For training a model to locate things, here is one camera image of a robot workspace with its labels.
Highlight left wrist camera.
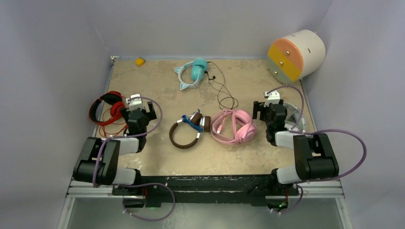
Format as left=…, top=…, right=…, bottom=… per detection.
left=125, top=94, right=145, bottom=112

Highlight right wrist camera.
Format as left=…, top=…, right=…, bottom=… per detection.
left=264, top=90, right=281, bottom=107

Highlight small yellow block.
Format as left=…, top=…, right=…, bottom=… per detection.
left=134, top=57, right=146, bottom=66

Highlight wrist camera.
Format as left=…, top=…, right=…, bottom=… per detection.
left=264, top=90, right=281, bottom=107
left=125, top=94, right=145, bottom=112

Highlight red black headphones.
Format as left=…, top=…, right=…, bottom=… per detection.
left=88, top=91, right=130, bottom=138

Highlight brown silver headphones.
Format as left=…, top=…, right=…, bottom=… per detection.
left=169, top=111, right=212, bottom=149

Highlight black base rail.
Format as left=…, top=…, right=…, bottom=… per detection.
left=112, top=172, right=299, bottom=208

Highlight teal cat ear headphones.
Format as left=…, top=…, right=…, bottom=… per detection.
left=173, top=58, right=238, bottom=111

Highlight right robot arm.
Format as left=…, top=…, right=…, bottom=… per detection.
left=253, top=101, right=339, bottom=194

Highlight white grey headphones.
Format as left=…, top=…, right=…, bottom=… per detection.
left=283, top=103, right=307, bottom=131

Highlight round pastel drawer cabinet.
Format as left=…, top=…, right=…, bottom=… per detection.
left=267, top=30, right=326, bottom=84

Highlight pink headphones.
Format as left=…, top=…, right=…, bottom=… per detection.
left=210, top=109, right=257, bottom=145

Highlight aluminium frame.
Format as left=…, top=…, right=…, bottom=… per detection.
left=67, top=59, right=352, bottom=229

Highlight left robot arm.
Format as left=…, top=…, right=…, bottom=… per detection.
left=73, top=102, right=157, bottom=195

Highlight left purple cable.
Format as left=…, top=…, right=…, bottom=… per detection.
left=92, top=96, right=176, bottom=223

